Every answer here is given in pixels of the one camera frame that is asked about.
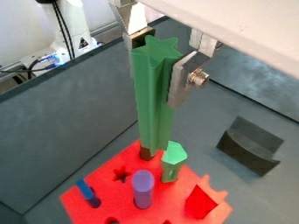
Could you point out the blue rounded peg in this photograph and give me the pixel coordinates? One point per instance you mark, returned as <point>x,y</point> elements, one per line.
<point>88,194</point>

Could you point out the black curved fixture block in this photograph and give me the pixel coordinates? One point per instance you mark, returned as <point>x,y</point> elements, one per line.
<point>251,146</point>

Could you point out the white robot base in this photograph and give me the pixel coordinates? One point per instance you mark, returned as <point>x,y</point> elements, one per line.
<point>72,38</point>

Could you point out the purple cylinder peg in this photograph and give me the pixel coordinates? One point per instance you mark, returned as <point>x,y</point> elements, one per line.
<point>143,185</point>

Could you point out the red peg board base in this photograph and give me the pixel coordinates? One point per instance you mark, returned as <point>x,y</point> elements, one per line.
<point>132,191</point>

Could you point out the green pentagon peg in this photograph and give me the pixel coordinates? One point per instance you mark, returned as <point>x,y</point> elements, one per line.
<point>172,160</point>

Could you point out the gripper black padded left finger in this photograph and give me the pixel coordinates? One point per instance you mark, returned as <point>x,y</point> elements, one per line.
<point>130,13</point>

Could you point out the green star-profile bar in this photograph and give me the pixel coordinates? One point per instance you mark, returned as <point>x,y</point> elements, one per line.
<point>152,66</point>

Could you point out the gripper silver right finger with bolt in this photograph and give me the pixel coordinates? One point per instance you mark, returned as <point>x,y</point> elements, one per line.
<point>187,70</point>

